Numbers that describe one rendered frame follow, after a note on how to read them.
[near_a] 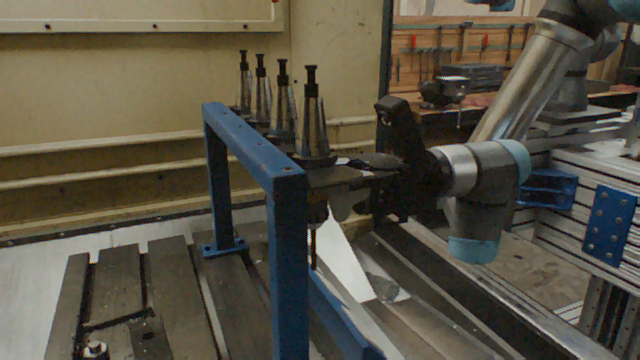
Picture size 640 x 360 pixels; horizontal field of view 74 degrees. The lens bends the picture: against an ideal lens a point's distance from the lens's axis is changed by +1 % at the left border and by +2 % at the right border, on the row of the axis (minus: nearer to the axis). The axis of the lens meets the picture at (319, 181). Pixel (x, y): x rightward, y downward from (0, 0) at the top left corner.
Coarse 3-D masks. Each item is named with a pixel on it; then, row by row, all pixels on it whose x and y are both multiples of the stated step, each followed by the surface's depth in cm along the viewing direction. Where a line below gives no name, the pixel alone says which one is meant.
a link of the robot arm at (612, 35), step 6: (612, 24) 109; (606, 30) 109; (612, 30) 110; (618, 30) 114; (606, 36) 108; (612, 36) 110; (618, 36) 113; (606, 42) 109; (612, 42) 111; (618, 42) 114; (606, 48) 110; (612, 48) 113; (600, 54) 111; (606, 54) 114; (594, 60) 113; (600, 60) 116
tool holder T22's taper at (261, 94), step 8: (256, 80) 67; (264, 80) 67; (256, 88) 67; (264, 88) 67; (256, 96) 67; (264, 96) 67; (256, 104) 68; (264, 104) 68; (256, 112) 68; (264, 112) 68; (256, 120) 68; (264, 120) 68
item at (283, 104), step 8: (280, 88) 57; (288, 88) 58; (272, 96) 59; (280, 96) 58; (288, 96) 58; (272, 104) 59; (280, 104) 58; (288, 104) 58; (272, 112) 59; (280, 112) 58; (288, 112) 58; (296, 112) 60; (272, 120) 59; (280, 120) 58; (288, 120) 58; (296, 120) 59; (272, 128) 59; (280, 128) 58; (288, 128) 59
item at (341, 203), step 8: (312, 192) 49; (320, 192) 49; (328, 192) 49; (336, 192) 49; (344, 192) 50; (352, 192) 51; (360, 192) 52; (368, 192) 53; (328, 200) 50; (336, 200) 50; (344, 200) 51; (352, 200) 52; (360, 200) 52; (336, 208) 51; (344, 208) 51; (336, 216) 51; (344, 216) 52
